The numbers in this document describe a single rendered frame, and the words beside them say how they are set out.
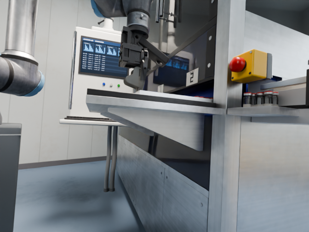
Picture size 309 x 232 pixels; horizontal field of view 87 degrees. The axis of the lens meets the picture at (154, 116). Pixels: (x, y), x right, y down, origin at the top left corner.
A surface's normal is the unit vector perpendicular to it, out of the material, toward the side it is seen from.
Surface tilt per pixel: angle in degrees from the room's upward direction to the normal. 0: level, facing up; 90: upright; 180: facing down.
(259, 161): 90
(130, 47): 90
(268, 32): 90
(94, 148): 90
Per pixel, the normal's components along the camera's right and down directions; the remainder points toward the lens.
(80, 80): 0.26, -0.01
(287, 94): -0.93, -0.07
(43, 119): 0.62, 0.01
